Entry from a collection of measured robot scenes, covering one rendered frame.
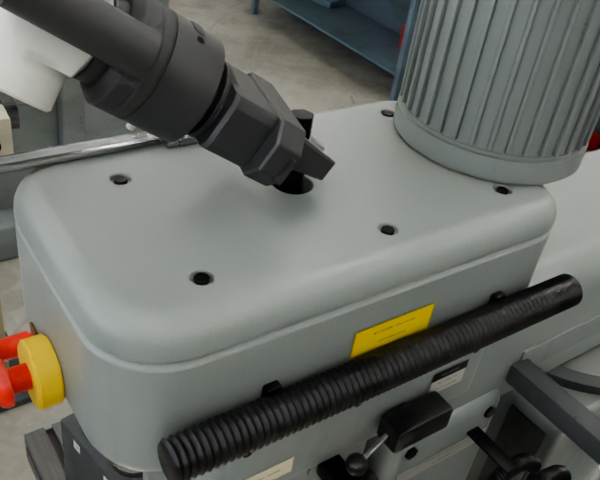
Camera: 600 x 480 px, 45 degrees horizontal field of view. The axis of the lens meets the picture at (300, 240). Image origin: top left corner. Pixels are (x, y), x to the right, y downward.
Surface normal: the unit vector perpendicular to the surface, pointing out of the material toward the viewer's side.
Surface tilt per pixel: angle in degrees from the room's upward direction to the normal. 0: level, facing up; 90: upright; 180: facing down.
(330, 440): 90
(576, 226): 0
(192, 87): 75
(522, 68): 90
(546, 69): 90
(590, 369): 0
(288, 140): 52
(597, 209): 0
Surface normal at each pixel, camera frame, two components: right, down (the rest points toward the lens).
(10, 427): 0.14, -0.81
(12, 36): 0.14, 0.09
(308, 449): 0.56, 0.54
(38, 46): 0.52, 0.26
